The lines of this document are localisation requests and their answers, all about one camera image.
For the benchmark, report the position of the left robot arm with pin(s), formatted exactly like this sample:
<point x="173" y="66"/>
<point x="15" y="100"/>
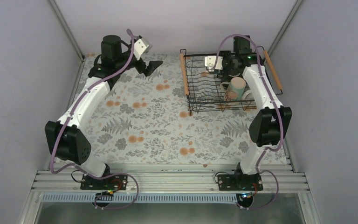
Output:
<point x="65" y="136"/>

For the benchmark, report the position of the white mug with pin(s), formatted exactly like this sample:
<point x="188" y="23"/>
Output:
<point x="247" y="95"/>

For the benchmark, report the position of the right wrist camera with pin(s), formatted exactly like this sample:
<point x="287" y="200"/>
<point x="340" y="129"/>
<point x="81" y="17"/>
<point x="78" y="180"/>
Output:
<point x="213" y="63"/>

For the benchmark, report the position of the wooden rack handle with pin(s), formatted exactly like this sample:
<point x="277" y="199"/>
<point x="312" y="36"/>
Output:
<point x="273" y="71"/>
<point x="184" y="74"/>

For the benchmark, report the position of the left wooden rack handle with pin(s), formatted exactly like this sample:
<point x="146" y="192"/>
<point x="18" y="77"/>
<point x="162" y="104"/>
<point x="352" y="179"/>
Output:
<point x="184" y="74"/>

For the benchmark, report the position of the right wooden rack handle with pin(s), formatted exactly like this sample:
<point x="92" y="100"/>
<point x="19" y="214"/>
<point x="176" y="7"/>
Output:
<point x="273" y="71"/>

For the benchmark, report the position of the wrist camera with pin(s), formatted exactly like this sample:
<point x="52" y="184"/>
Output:
<point x="141" y="46"/>
<point x="213" y="63"/>

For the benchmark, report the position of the aluminium rail frame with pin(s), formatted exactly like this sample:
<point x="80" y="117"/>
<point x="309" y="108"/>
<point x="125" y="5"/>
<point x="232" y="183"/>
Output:
<point x="142" y="178"/>

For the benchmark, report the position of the slotted cable duct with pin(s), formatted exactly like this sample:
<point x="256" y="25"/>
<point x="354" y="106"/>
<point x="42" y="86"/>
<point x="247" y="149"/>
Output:
<point x="79" y="197"/>

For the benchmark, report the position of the floral pastel mug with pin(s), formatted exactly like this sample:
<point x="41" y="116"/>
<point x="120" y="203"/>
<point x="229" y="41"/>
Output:
<point x="234" y="89"/>

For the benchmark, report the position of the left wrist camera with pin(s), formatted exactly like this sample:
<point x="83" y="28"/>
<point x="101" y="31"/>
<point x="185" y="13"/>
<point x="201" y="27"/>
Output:
<point x="141" y="46"/>

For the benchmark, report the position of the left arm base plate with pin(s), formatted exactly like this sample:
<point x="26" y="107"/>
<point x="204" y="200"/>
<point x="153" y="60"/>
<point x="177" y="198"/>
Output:
<point x="117" y="182"/>

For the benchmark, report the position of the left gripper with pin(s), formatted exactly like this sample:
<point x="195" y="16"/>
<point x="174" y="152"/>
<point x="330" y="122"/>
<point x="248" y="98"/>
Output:
<point x="151" y="67"/>

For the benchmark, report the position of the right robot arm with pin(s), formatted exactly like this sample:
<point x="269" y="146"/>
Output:
<point x="269" y="127"/>

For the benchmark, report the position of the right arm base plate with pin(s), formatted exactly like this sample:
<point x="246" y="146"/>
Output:
<point x="238" y="182"/>

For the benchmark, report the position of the floral tablecloth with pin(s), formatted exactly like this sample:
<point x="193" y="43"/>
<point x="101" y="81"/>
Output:
<point x="146" y="120"/>

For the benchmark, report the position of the black wire dish rack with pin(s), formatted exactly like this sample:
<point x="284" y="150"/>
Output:
<point x="205" y="93"/>

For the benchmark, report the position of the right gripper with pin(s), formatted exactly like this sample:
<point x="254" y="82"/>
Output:
<point x="225" y="52"/>

